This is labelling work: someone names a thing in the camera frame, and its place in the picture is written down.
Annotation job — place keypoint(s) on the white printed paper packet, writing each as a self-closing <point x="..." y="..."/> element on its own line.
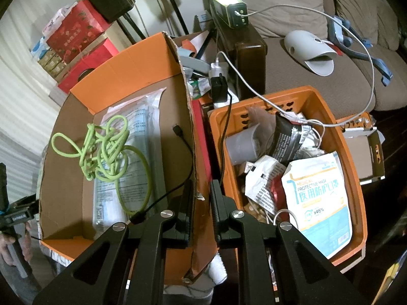
<point x="258" y="182"/>

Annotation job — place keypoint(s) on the grey patterned plush blanket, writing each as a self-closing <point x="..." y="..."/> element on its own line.
<point x="213" y="275"/>

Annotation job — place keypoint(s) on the white slipper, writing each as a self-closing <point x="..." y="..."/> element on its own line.
<point x="311" y="52"/>

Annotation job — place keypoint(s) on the orange cardboard box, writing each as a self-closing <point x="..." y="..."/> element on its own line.
<point x="82" y="150"/>

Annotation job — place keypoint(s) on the small open cardboard box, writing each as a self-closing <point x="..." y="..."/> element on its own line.
<point x="364" y="141"/>

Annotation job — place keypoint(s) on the cluttered open cardboard box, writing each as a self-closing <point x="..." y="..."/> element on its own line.
<point x="197" y="51"/>

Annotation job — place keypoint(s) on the dark wooden sofa armrest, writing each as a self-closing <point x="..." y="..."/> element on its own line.
<point x="247" y="51"/>

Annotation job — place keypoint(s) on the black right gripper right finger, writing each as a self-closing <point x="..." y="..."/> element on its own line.
<point x="227" y="229"/>

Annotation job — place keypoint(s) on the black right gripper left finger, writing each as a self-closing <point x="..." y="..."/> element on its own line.
<point x="177" y="231"/>

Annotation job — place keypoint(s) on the black wall charger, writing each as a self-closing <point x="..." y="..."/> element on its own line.
<point x="219" y="89"/>

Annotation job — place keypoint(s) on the bright lamp power bank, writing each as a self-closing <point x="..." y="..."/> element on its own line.
<point x="232" y="12"/>

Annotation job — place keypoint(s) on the red collection cookie box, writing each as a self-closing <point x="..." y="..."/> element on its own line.
<point x="87" y="60"/>

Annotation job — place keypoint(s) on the red gift box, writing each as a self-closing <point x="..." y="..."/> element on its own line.
<point x="73" y="29"/>

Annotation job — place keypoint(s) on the brown fabric sofa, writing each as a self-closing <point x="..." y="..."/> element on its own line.
<point x="334" y="46"/>

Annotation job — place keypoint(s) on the white protective mask package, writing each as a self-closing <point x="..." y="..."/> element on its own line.
<point x="317" y="199"/>

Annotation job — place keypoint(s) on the clear plastic document bag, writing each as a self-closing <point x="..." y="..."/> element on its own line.
<point x="143" y="179"/>

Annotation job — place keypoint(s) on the black foil pouch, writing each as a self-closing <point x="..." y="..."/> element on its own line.
<point x="288" y="139"/>

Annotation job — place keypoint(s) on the orange plastic basket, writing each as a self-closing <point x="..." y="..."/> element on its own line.
<point x="308" y="101"/>

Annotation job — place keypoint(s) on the grey plastic cup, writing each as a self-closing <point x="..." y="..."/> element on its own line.
<point x="243" y="146"/>

